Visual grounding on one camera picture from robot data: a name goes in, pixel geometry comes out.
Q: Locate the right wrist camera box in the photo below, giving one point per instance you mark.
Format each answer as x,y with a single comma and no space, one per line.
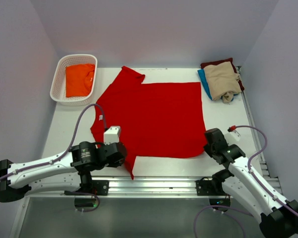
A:
233,136

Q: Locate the aluminium mounting rail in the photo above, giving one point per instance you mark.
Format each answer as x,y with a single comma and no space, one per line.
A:
177,179

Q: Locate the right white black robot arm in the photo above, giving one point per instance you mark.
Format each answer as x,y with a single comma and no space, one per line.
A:
276,215

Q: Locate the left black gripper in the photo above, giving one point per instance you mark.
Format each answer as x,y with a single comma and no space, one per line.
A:
115,164

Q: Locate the beige folded t shirt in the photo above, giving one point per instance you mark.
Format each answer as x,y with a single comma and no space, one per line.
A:
225,78

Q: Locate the white plastic basket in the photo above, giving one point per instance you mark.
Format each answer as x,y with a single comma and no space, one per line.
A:
58,87

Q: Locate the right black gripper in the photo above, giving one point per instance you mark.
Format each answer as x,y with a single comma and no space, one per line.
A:
206,148

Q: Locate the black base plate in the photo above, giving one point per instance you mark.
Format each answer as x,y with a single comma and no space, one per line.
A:
209,187
100,187

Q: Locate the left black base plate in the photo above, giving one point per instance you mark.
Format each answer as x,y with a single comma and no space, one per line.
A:
100,187

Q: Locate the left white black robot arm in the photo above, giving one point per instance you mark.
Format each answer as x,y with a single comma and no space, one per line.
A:
69,171

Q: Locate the orange t shirt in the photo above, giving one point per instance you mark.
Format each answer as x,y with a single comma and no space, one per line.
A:
79,80

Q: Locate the blue folded t shirt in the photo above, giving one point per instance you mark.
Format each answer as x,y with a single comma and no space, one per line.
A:
209,86

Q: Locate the red t shirt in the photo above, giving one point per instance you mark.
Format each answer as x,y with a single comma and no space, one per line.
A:
156,119

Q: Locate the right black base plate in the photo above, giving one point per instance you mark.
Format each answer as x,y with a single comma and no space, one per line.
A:
209,187

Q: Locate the maroon folded t shirt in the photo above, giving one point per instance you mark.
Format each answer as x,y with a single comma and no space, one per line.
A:
204,64

